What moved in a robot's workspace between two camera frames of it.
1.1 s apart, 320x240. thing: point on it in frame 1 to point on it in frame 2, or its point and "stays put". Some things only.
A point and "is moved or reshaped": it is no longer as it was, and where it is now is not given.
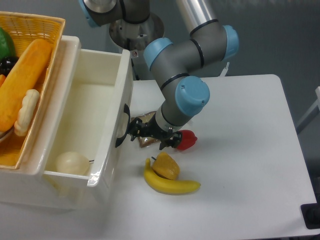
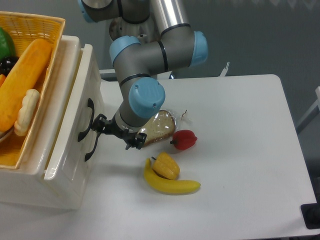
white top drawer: x=95 y=114 is moved or reshaped
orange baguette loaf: x=14 y=88 stays put
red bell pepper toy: x=188 y=140 stays put
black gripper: x=136 y=128 to x=111 y=128
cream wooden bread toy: x=27 y=113 stays put
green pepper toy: x=7 y=46 stays put
